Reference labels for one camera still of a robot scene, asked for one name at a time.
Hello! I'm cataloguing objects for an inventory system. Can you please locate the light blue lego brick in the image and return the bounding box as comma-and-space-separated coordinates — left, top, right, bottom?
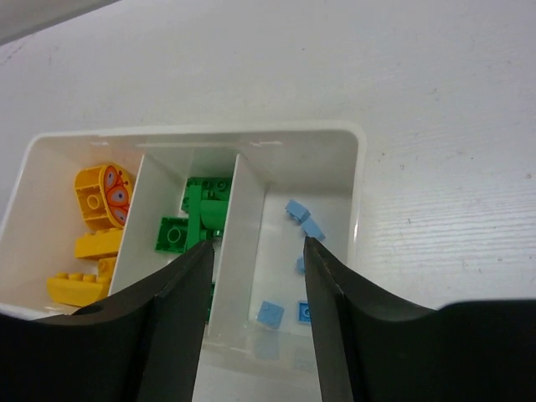
256, 301, 285, 330
296, 255, 306, 275
297, 301, 311, 325
285, 199, 311, 224
301, 216, 326, 241

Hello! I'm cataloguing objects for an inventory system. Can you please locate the green yellow lego stack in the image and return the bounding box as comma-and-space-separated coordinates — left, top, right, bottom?
46, 272, 111, 307

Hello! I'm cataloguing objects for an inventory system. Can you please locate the small green lego brick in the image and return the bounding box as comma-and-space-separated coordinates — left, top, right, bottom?
155, 216, 188, 254

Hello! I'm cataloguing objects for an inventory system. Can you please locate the yellow curved lego brick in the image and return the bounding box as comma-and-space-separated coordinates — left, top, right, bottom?
74, 163, 133, 231

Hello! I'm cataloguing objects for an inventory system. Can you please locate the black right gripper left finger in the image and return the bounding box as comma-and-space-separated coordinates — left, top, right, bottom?
1, 241, 214, 401

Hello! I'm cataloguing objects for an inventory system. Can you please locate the white three-compartment plastic container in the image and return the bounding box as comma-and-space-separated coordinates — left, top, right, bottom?
1, 121, 366, 386

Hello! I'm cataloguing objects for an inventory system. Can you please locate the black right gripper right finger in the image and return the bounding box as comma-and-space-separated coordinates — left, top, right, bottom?
303, 238, 535, 401

